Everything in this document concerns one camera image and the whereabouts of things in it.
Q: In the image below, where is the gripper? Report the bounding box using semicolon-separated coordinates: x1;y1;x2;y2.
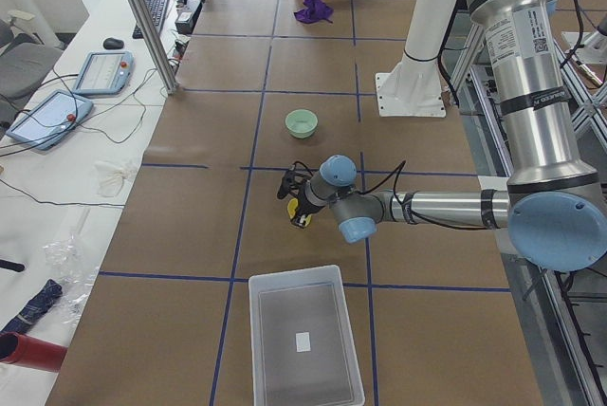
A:
292;181;327;229

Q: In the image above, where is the yellow plastic cup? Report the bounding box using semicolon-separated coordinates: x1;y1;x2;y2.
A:
287;197;312;226

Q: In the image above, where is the purple microfiber cloth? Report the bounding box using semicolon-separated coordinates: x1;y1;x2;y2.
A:
293;0;334;25

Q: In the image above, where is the black computer box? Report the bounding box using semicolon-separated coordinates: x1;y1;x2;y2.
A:
175;0;202;35

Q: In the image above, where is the mint green bowl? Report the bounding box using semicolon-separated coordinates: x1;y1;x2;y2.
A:
285;108;318;139

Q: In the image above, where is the clear plastic bin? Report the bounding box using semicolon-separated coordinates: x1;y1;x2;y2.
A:
248;265;365;405

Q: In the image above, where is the crumpled white cloth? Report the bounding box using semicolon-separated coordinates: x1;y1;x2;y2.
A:
94;161;138;197

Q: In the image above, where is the crumpled clear plastic wrap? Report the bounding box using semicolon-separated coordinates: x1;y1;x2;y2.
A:
43;235;99;319

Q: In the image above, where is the far teach pendant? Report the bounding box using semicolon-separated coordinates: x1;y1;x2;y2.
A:
72;51;134;97

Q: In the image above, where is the teach pendant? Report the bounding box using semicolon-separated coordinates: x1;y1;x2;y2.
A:
72;51;134;97
6;90;93;150

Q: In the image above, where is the black computer mouse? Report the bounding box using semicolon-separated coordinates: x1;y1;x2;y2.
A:
102;37;124;50

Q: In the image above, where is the black keyboard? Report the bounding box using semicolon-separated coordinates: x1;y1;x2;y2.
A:
144;0;171;33

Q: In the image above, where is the near teach pendant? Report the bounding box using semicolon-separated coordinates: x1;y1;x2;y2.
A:
6;90;93;150

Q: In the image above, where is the blue folded umbrella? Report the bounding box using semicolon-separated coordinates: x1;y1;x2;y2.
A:
4;279;63;334

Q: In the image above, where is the red cylinder bottle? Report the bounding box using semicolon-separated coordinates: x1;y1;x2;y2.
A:
1;332;67;373

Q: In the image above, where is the grey office chair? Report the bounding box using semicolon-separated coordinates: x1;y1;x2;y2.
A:
1;9;63;131

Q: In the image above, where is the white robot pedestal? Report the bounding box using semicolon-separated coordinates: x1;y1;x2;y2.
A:
376;0;457;118

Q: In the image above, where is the aluminium frame post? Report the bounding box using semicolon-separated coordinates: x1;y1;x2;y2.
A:
127;0;178;95

